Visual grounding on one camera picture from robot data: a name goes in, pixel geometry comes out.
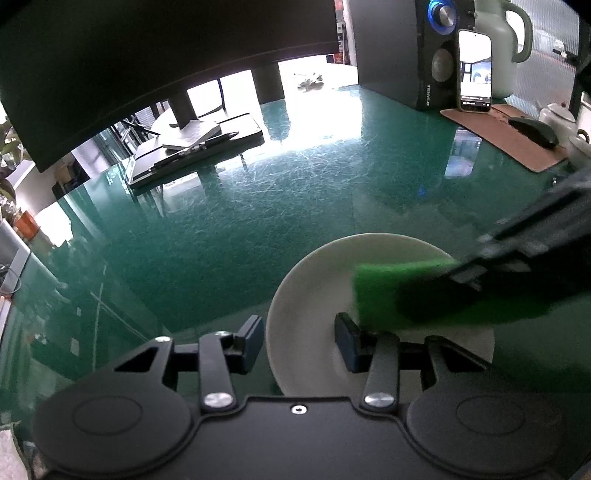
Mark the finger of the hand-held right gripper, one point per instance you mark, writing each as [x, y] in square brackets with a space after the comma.
[438, 300]

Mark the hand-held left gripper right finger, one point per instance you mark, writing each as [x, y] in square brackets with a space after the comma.
[348, 346]

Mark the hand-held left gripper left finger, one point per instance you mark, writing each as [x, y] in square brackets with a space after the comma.
[254, 341]

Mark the green cloth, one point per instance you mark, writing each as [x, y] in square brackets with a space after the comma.
[383, 295]

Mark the white bowl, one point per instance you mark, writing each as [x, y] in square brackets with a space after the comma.
[314, 295]

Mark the white cup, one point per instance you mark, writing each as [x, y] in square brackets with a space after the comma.
[582, 147]

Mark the black computer mouse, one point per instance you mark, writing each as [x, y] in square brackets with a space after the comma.
[535, 131]

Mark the brown mouse pad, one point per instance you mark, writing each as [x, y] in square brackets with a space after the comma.
[498, 134]

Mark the white teapot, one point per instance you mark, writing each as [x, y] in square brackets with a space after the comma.
[558, 116]

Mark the smartphone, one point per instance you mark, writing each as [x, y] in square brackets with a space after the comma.
[475, 69]

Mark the pale green kettle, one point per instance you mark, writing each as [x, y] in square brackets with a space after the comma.
[501, 46]

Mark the black pen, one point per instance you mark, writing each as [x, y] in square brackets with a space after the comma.
[217, 141]

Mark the black monitor stand base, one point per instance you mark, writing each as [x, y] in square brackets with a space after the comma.
[240, 129]

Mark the white notebook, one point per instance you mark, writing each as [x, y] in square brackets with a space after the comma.
[194, 136]

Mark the black speaker with blue knob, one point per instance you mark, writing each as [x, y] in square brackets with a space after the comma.
[392, 46]

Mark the small dark trinkets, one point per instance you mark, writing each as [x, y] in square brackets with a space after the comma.
[310, 83]

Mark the orange plant pot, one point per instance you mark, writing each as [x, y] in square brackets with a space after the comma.
[25, 225]

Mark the grey desk organiser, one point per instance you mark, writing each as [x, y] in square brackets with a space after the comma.
[9, 254]

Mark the white towel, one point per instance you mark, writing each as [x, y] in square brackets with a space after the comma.
[7, 443]

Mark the black curved monitor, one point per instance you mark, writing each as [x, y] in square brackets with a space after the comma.
[138, 60]

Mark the potted green plant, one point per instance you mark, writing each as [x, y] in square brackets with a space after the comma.
[9, 147]

